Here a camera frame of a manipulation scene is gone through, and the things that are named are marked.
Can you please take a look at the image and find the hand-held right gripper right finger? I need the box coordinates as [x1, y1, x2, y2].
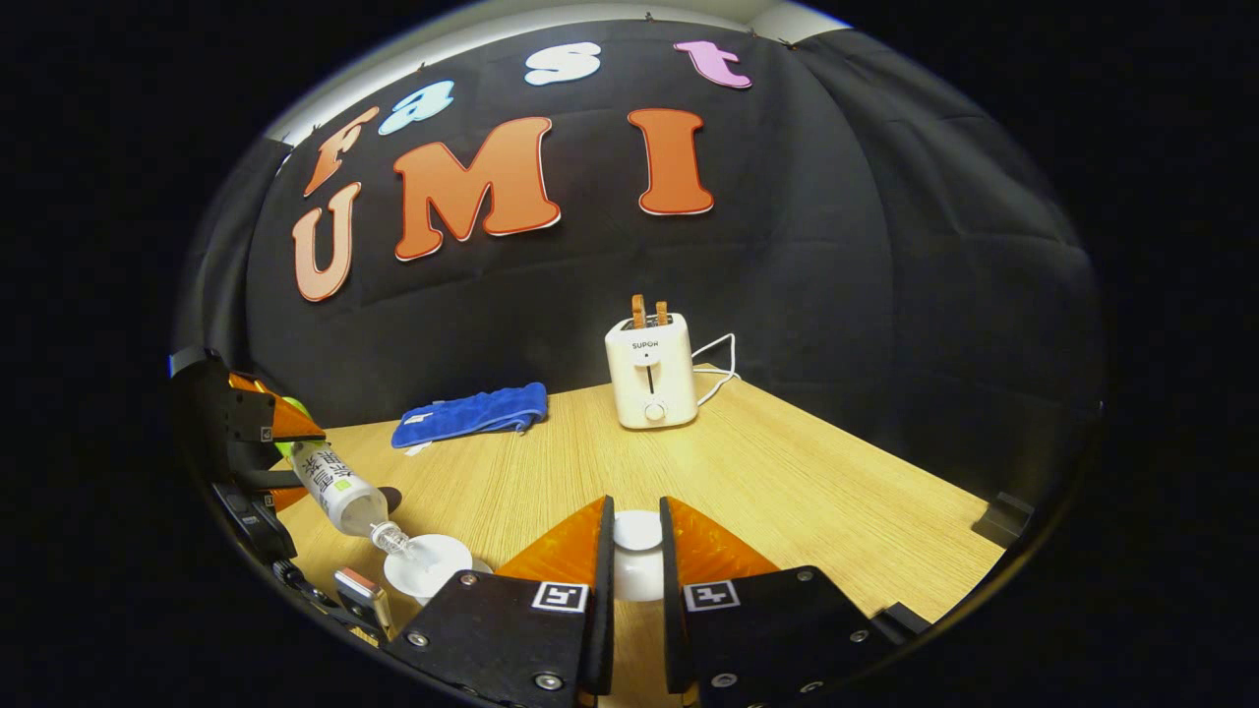
[659, 495, 894, 708]

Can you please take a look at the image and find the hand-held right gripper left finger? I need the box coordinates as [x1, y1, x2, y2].
[382, 495, 617, 708]

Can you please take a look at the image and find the clear water bottle green label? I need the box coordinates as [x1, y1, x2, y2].
[278, 396, 412, 558]

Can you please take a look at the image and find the white teacup lid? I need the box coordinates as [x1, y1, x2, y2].
[612, 509, 668, 603]

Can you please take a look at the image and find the white teacup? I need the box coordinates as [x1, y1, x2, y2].
[384, 534, 495, 606]

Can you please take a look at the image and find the blue towel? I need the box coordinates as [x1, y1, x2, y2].
[390, 382, 549, 450]

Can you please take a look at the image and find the white toaster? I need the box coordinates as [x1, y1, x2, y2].
[604, 313, 699, 431]

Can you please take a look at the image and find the small dark block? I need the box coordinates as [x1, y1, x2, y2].
[972, 492, 1036, 548]

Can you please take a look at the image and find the black backdrop cloth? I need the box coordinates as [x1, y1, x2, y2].
[172, 18, 1103, 512]

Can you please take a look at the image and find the white toaster power cord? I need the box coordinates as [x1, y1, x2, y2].
[690, 332, 741, 406]

